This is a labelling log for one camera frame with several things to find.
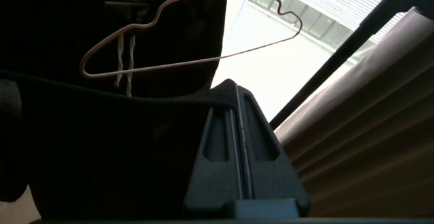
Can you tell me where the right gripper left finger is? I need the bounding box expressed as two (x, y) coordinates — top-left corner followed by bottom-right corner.
(182, 107), (244, 217)

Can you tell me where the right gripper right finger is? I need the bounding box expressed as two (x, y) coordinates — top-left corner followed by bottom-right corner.
(235, 84), (311, 218)

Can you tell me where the black garment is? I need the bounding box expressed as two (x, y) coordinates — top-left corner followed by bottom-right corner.
(0, 69), (238, 220)
(0, 0), (228, 99)

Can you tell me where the pink clothes hanger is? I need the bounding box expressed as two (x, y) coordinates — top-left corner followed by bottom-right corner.
(79, 0), (303, 79)

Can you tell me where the black clothes rack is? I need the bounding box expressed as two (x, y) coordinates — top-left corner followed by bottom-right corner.
(269, 0), (434, 130)

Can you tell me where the brown curtain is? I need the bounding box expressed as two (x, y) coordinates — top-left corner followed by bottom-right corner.
(274, 6), (434, 218)

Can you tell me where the window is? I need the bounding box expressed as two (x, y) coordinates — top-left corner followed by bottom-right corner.
(210, 0), (408, 130)

